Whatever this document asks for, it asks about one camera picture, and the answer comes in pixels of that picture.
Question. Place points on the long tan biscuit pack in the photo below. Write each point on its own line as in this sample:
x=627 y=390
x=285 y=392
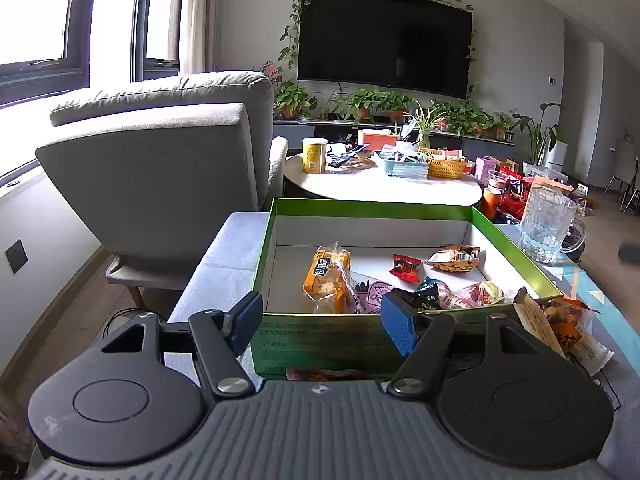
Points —
x=534 y=321

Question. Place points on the black wall television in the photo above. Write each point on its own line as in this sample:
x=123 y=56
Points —
x=420 y=45

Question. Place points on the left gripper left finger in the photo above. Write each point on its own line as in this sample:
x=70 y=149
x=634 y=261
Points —
x=220 y=338

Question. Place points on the clear glass mug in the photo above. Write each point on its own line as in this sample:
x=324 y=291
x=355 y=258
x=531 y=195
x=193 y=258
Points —
x=550 y=225

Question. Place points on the orange chips bag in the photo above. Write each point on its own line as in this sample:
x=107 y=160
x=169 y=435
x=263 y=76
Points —
x=571 y=322

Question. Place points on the round white coffee table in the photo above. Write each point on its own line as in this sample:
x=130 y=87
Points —
x=362 y=180

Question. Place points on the yellow canister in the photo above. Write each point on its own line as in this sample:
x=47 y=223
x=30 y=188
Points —
x=314 y=155

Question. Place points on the red black spicy snack pack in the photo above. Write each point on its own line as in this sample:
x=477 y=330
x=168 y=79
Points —
x=430 y=295

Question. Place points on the spider plant in vase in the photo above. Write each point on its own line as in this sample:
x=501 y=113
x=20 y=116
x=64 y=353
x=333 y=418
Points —
x=426 y=119

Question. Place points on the yellow wicker basket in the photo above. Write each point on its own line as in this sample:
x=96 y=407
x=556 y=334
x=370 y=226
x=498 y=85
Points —
x=446 y=168

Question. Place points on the green cardboard box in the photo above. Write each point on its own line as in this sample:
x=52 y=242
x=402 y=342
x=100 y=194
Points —
x=408 y=264

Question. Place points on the grey armchair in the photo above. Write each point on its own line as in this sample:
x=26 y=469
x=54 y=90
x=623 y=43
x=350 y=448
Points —
x=154 y=169

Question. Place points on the orange bread snack pack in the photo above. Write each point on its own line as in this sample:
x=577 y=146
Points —
x=327 y=281

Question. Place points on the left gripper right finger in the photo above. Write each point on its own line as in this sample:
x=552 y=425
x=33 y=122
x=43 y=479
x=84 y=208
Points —
x=423 y=340

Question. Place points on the blue plastic basket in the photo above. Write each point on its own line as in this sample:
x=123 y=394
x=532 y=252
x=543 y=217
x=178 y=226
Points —
x=401 y=167

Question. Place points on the dark window frame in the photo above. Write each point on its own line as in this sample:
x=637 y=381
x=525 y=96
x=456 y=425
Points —
x=45 y=45

